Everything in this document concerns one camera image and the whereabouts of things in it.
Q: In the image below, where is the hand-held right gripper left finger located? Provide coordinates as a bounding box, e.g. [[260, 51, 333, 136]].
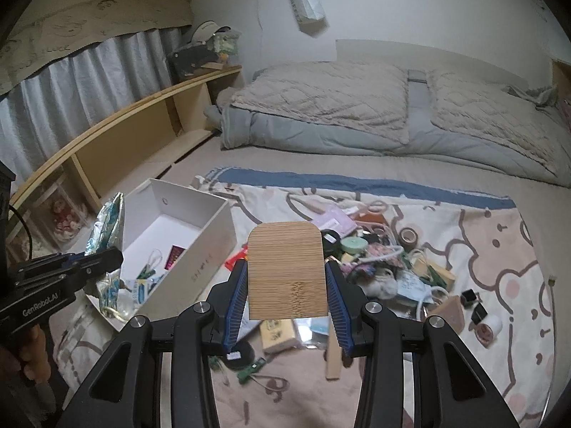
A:
[[56, 259, 251, 428]]

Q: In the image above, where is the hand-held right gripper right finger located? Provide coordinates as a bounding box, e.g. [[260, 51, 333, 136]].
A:
[[323, 261, 520, 428]]

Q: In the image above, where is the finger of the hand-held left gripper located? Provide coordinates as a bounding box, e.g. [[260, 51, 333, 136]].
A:
[[61, 248, 125, 287], [9, 252, 91, 284]]

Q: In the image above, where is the floral patterned pouch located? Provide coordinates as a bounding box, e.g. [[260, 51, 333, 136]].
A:
[[85, 192, 131, 319]]

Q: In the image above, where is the bamboo board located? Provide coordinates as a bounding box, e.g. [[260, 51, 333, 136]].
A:
[[247, 221, 330, 321]]

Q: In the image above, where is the white cardboard box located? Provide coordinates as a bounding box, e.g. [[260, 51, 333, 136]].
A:
[[87, 178, 237, 322]]

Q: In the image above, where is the brown block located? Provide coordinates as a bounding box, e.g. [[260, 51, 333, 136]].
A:
[[426, 295, 465, 334]]

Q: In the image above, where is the person's left hand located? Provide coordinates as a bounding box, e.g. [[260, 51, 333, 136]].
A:
[[0, 322, 52, 394]]

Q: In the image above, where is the clear doll case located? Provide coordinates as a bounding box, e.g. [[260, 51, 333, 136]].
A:
[[40, 187, 91, 250]]

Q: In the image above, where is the blue and white packet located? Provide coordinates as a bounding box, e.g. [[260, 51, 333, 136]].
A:
[[127, 279, 157, 304], [297, 321, 333, 348]]

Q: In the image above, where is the red packet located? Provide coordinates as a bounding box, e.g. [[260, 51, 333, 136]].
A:
[[225, 250, 248, 272]]

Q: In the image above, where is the black round case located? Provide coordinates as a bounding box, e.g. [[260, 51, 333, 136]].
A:
[[225, 343, 255, 368]]

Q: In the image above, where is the red dress doll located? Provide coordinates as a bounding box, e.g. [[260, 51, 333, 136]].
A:
[[49, 196, 87, 241]]

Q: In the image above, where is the grey pompom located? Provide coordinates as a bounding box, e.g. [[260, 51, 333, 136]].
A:
[[368, 274, 399, 299]]

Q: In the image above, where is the beige printed packet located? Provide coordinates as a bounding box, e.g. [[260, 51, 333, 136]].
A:
[[260, 319, 299, 354]]

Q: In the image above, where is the black round tin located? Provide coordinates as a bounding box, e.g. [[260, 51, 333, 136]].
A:
[[320, 229, 343, 258]]

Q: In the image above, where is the green round tin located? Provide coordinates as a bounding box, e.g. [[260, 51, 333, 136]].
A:
[[341, 237, 369, 255]]

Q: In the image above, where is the dark red box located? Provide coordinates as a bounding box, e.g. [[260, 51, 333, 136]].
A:
[[165, 245, 186, 270]]

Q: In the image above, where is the floral scrunchie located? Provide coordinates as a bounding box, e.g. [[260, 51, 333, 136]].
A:
[[343, 243, 404, 277]]

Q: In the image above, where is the light blue face mask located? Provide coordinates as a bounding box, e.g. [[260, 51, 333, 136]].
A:
[[395, 274, 435, 309]]

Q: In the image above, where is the purple card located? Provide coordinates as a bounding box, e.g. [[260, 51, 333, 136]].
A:
[[310, 207, 355, 238]]

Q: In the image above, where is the brown tape roll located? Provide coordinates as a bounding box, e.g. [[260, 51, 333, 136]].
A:
[[398, 227, 419, 251]]

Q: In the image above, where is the orange-brown pouch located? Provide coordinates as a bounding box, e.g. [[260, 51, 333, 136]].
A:
[[354, 211, 385, 228]]

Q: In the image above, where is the yellow wooden box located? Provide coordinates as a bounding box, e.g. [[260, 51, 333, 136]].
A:
[[410, 256, 456, 288]]

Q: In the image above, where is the long wooden shelf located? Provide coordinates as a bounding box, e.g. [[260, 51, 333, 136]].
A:
[[9, 65, 244, 250]]

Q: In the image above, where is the printed blanket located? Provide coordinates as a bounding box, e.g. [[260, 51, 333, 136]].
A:
[[49, 167, 556, 428]]

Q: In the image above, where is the grey curtain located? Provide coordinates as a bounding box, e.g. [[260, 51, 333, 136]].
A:
[[0, 27, 188, 188]]

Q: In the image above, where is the grey duvet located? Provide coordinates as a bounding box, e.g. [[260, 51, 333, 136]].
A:
[[203, 69, 571, 188]]

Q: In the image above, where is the beige quilted blanket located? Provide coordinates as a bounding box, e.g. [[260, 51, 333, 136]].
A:
[[229, 61, 410, 146], [426, 69, 567, 177]]

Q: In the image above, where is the dark bag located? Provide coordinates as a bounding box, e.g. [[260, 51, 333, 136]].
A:
[[170, 47, 221, 83]]

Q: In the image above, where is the beige valance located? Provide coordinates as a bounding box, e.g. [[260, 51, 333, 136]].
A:
[[0, 0, 194, 94]]

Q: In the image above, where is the green plush toy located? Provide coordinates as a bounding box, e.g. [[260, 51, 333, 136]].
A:
[[209, 31, 242, 65]]

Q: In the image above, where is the white cap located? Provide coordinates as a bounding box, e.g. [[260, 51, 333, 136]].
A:
[[190, 21, 233, 43]]

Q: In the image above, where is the white headboard panel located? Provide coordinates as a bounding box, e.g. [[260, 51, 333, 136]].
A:
[[335, 39, 551, 94]]

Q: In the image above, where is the grey crumpled cloth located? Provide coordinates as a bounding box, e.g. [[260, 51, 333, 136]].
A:
[[506, 85, 558, 108]]

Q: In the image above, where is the small wooden shelf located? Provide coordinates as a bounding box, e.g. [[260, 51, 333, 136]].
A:
[[551, 58, 571, 112]]

